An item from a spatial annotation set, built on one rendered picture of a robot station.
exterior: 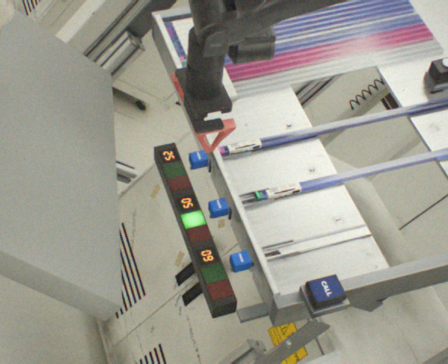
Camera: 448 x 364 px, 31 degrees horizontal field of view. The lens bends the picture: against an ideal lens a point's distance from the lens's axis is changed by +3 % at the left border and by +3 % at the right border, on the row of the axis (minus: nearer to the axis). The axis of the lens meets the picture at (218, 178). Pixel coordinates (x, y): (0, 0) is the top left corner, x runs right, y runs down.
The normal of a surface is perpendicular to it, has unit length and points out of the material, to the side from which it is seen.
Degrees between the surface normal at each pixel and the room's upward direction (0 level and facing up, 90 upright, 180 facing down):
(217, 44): 103
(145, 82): 90
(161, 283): 90
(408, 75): 43
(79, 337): 0
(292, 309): 90
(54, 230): 0
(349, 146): 90
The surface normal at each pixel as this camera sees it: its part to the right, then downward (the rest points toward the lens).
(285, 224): 0.06, -0.61
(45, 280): 0.13, 0.65
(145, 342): -0.65, -0.26
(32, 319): 0.69, -0.60
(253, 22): 0.19, 0.87
